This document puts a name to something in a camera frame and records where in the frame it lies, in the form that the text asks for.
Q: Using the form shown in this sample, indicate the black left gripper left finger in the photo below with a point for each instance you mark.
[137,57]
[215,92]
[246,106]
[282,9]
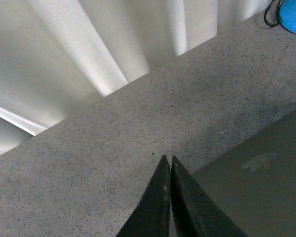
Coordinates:
[151,216]

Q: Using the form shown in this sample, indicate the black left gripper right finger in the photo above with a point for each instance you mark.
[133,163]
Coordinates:
[195,214]

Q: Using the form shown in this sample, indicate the grey laptop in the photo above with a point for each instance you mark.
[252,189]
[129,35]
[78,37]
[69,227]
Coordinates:
[255,182]

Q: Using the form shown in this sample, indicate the white curtain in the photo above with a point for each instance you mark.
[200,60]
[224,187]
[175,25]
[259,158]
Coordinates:
[59,56]

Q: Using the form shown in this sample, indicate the blue desk lamp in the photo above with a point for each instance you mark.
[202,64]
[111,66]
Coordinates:
[287,15]

